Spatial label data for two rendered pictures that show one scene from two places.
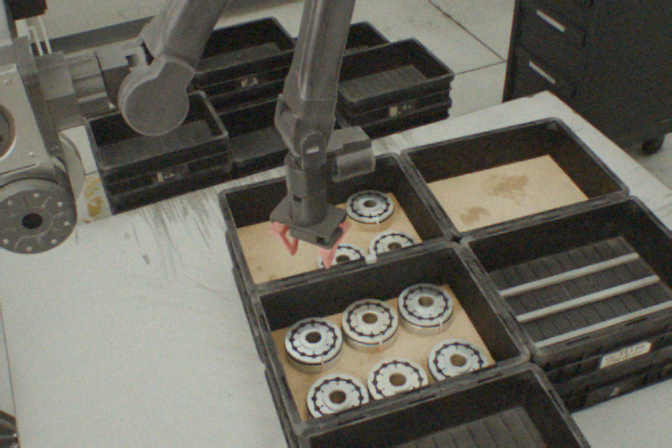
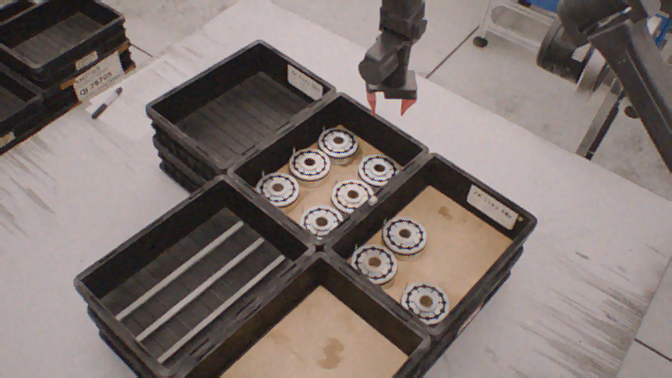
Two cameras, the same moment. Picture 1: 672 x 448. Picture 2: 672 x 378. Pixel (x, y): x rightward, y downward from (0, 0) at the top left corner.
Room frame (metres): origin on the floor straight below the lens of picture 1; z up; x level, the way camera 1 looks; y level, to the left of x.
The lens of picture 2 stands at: (1.64, -0.64, 2.03)
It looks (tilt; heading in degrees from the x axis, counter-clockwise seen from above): 50 degrees down; 145
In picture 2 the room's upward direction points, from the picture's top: 5 degrees clockwise
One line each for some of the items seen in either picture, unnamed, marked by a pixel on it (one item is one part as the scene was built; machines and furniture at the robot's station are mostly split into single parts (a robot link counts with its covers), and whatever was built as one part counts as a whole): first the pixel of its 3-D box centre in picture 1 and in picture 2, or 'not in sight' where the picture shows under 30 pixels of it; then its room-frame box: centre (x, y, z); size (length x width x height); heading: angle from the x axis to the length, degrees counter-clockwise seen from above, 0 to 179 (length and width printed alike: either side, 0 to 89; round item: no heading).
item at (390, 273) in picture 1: (384, 348); (329, 177); (0.81, -0.07, 0.87); 0.40 x 0.30 x 0.11; 107
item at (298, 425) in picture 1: (385, 328); (330, 163); (0.81, -0.07, 0.92); 0.40 x 0.30 x 0.02; 107
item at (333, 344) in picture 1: (313, 339); (379, 170); (0.84, 0.05, 0.86); 0.10 x 0.10 x 0.01
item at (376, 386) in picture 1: (397, 382); (309, 164); (0.74, -0.09, 0.86); 0.10 x 0.10 x 0.01
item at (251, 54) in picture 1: (243, 95); not in sight; (2.45, 0.35, 0.37); 0.40 x 0.30 x 0.45; 113
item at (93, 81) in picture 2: not in sight; (100, 80); (-0.34, -0.36, 0.41); 0.31 x 0.02 x 0.16; 113
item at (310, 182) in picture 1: (309, 170); (395, 50); (0.84, 0.04, 1.23); 0.07 x 0.06 x 0.07; 113
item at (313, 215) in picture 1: (307, 203); (393, 72); (0.84, 0.05, 1.17); 0.10 x 0.07 x 0.07; 61
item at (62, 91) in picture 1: (67, 89); not in sight; (0.73, 0.31, 1.45); 0.09 x 0.08 x 0.12; 23
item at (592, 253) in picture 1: (584, 289); (201, 280); (0.93, -0.45, 0.87); 0.40 x 0.30 x 0.11; 107
